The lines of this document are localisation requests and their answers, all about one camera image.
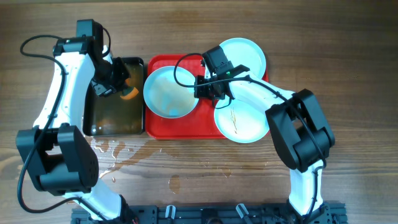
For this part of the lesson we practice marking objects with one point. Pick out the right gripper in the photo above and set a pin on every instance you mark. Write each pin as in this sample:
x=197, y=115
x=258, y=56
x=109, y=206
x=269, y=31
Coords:
x=200, y=93

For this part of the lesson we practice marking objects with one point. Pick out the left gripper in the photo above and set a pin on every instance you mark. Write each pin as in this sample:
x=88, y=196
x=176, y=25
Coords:
x=101, y=91

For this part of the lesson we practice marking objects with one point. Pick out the orange green scrub sponge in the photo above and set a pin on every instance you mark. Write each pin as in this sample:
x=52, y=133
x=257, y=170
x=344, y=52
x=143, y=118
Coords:
x=128, y=92

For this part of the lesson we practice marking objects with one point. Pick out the light blue plate bottom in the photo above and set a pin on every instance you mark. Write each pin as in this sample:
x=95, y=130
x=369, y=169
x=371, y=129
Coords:
x=240, y=122

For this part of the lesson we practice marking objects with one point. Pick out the light blue plate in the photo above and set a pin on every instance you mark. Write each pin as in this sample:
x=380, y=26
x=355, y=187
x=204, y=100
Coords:
x=168, y=94
x=240, y=122
x=241, y=51

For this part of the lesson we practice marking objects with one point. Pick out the light blue plate top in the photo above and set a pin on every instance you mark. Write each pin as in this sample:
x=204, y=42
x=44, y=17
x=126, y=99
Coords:
x=241, y=51

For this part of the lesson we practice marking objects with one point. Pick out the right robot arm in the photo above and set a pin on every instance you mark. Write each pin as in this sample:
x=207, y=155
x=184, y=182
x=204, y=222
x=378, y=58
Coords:
x=300, y=132

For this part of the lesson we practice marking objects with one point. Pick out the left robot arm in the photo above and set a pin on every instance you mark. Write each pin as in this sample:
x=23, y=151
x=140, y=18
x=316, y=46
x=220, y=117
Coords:
x=56, y=156

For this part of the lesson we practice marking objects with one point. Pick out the red plastic tray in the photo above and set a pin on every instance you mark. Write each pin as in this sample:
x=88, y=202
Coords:
x=198, y=124

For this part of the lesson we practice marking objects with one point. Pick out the black water tray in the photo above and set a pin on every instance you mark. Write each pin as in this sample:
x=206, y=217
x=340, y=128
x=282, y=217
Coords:
x=111, y=115

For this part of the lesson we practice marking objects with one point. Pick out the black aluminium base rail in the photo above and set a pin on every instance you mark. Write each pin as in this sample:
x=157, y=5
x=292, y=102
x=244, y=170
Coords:
x=267, y=213

